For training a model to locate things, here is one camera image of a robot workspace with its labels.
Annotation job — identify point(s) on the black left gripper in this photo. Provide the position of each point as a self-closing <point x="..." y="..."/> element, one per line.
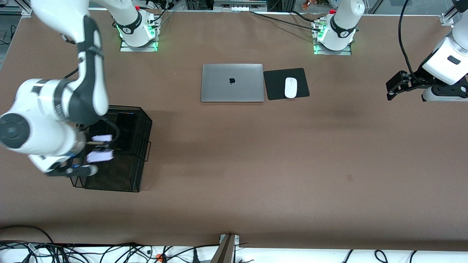
<point x="418" y="81"/>

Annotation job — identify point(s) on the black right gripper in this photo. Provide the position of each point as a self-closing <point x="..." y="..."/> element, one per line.
<point x="89" y="149"/>

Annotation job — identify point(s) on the lavender flip phone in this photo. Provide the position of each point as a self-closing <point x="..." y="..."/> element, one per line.
<point x="99" y="156"/>

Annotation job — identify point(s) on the large black smartphone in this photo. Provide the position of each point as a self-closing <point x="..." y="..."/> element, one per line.
<point x="127" y="131"/>

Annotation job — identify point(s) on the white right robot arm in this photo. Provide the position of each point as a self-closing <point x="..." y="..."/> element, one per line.
<point x="40" y="131"/>

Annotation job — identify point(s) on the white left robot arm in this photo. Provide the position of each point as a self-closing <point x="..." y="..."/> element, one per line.
<point x="444" y="62"/>

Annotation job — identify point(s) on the black mesh two-tier tray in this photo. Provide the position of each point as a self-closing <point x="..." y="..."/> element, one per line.
<point x="128" y="171"/>

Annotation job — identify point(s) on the white computer mouse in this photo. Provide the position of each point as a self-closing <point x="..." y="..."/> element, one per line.
<point x="291" y="87"/>

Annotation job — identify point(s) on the black mouse pad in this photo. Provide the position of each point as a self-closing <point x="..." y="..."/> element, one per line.
<point x="274" y="86"/>

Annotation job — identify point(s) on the silver closed laptop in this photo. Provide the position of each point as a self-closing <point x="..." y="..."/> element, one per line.
<point x="219" y="87"/>

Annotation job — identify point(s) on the white power strip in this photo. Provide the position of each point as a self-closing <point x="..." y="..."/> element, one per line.
<point x="239" y="7"/>

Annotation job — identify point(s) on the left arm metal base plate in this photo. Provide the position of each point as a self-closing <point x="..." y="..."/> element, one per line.
<point x="345" y="52"/>

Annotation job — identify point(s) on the aluminium frame profile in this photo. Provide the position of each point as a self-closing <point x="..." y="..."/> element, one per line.
<point x="22" y="10"/>
<point x="448" y="19"/>

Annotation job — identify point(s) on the grey metal camera post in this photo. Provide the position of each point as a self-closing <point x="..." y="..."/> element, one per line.
<point x="225" y="252"/>

